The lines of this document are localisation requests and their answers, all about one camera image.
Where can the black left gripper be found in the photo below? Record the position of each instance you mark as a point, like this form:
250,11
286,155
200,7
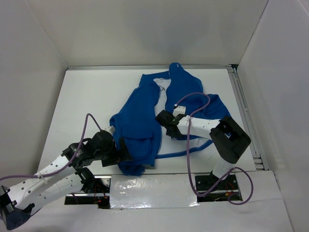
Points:
124,153

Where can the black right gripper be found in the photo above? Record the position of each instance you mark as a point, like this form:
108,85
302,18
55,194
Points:
167,133

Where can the blue jacket white lining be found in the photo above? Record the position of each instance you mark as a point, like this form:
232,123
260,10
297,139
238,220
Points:
135,123

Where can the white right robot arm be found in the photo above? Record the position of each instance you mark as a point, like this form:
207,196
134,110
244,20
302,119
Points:
228,137

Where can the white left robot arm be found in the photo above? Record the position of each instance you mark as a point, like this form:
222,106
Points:
68,173

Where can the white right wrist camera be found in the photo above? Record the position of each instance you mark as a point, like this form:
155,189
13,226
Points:
179,110

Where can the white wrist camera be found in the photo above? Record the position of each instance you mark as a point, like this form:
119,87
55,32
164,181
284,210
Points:
179,110
111,130

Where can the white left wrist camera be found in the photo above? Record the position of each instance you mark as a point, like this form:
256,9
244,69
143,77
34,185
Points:
111,130

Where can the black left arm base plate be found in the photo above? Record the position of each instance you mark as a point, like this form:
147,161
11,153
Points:
92,185

